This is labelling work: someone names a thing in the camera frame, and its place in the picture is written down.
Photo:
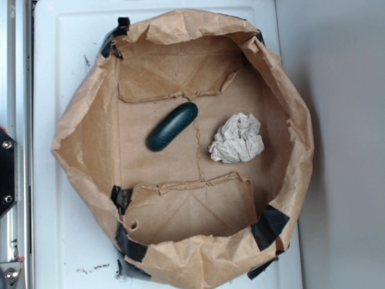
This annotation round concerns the dark green plastic pickle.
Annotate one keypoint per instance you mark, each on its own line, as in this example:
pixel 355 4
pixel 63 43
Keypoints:
pixel 171 126

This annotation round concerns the brown paper bag tray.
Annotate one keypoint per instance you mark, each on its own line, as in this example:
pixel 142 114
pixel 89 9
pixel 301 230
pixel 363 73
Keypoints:
pixel 177 216

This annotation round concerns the crumpled white paper ball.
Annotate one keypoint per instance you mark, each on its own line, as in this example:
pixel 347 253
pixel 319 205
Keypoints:
pixel 238 140

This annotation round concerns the white plastic board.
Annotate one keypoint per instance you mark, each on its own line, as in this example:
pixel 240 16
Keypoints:
pixel 70 249

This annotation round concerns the aluminium frame rail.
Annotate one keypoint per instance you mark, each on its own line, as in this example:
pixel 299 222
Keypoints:
pixel 16 117

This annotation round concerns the black mounting bracket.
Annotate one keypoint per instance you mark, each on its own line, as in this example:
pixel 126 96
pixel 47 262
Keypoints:
pixel 8 172

